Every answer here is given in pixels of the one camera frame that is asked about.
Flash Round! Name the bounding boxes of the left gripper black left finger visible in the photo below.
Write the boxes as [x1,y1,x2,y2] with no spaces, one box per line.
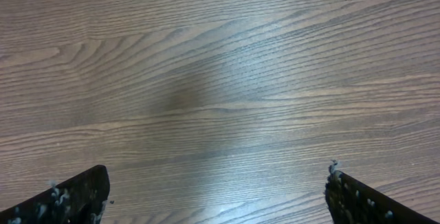
[1,165,110,224]

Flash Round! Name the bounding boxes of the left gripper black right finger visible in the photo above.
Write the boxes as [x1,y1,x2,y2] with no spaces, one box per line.
[324,160,439,224]

